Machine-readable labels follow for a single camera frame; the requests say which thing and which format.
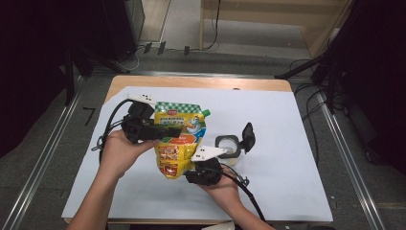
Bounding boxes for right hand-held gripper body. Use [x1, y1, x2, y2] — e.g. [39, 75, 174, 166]
[185, 145, 229, 187]

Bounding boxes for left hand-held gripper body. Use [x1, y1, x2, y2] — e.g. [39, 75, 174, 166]
[121, 92, 165, 145]

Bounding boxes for yellow seasoning pouch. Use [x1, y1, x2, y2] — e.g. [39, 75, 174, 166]
[153, 101, 212, 180]

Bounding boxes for glass jar with black lid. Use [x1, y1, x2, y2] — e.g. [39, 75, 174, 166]
[214, 122, 257, 160]

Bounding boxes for person's right hand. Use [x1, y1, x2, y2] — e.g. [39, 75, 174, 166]
[198, 165, 241, 209]

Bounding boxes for person's left hand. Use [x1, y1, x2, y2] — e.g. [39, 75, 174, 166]
[100, 128, 161, 180]

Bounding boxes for wooden table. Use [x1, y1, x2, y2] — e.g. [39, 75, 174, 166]
[63, 75, 333, 225]

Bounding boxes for black curtain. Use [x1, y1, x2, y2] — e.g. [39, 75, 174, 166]
[328, 0, 406, 176]
[0, 0, 147, 158]

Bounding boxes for black stand leg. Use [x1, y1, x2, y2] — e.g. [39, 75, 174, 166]
[274, 55, 324, 81]

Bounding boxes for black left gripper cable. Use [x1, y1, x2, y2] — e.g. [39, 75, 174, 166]
[91, 98, 137, 162]

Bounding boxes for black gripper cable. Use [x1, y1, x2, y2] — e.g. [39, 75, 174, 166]
[91, 98, 137, 162]
[219, 164, 266, 222]

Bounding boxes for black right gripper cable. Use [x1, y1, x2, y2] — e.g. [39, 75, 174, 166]
[219, 164, 266, 222]

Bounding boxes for metal floor rail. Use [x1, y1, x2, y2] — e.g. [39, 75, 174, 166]
[2, 76, 84, 230]
[315, 90, 387, 230]

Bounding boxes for black hanging cable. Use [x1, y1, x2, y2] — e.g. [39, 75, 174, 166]
[200, 0, 222, 52]

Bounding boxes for black floor cables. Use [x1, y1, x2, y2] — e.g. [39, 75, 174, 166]
[288, 57, 340, 168]

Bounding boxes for wooden frame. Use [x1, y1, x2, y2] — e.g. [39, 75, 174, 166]
[199, 0, 353, 59]

